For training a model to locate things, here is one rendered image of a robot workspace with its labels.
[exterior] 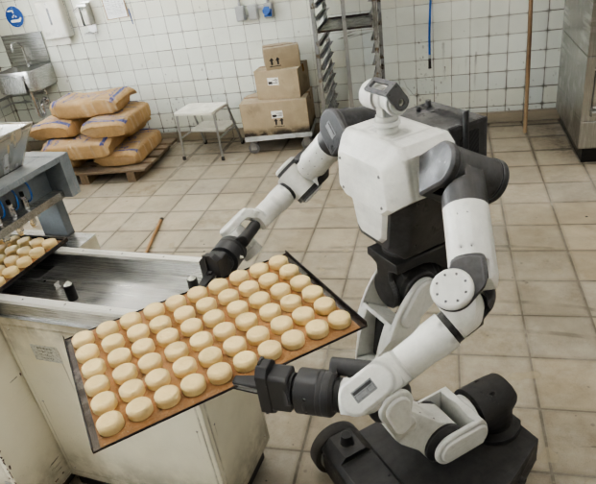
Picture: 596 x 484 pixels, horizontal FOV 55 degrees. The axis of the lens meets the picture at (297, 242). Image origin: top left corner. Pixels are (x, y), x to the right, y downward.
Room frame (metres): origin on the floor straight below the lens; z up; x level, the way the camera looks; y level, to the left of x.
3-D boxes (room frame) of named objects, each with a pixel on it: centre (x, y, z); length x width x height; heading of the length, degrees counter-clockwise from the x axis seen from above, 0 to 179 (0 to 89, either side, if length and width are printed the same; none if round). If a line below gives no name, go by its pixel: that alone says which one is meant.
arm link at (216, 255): (1.35, 0.22, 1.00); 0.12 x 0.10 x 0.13; 158
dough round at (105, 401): (0.87, 0.43, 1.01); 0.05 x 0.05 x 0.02
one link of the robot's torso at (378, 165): (1.28, -0.30, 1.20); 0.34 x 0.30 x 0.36; 23
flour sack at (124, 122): (5.16, 1.43, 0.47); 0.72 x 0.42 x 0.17; 168
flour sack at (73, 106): (5.26, 1.64, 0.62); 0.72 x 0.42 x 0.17; 79
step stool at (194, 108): (5.21, 0.65, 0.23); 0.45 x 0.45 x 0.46; 65
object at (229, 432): (1.55, 0.61, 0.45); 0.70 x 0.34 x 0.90; 66
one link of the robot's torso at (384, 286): (1.30, -0.34, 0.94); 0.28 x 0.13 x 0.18; 113
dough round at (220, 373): (0.90, 0.20, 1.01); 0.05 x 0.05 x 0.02
